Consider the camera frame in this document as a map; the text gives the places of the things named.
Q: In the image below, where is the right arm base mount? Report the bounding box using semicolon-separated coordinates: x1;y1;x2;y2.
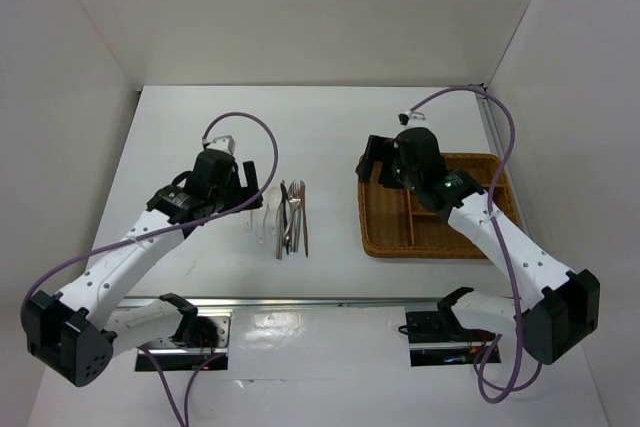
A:
398;310;495;367

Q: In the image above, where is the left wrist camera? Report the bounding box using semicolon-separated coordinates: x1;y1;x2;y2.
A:
202;135;236;156

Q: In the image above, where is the white ceramic spoon upper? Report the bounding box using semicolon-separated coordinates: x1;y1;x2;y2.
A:
265;185;281;235

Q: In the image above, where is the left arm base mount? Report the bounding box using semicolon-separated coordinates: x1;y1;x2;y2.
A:
144;307;232;372

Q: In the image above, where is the aluminium rail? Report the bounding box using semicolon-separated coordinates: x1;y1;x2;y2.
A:
476;94;529;233
117;296;451;311

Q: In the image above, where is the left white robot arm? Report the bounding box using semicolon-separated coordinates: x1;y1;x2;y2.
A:
22;148;262;387

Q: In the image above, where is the brown wicker cutlery tray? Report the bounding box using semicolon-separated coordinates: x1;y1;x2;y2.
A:
357;153;520;260

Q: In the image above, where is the silver fork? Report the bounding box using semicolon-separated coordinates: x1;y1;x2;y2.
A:
276;181;289;260
290;181;302;253
283;181;301;254

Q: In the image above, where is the aluminium rail front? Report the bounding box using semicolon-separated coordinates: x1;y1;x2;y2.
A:
117;296;451;311

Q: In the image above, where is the copper table knife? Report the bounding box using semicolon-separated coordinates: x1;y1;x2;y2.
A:
300;181;309;258

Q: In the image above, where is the aluminium rail right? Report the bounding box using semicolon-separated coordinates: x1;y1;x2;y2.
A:
476;94;529;233

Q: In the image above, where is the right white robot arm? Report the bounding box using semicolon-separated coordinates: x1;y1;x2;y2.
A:
356;127;600;365

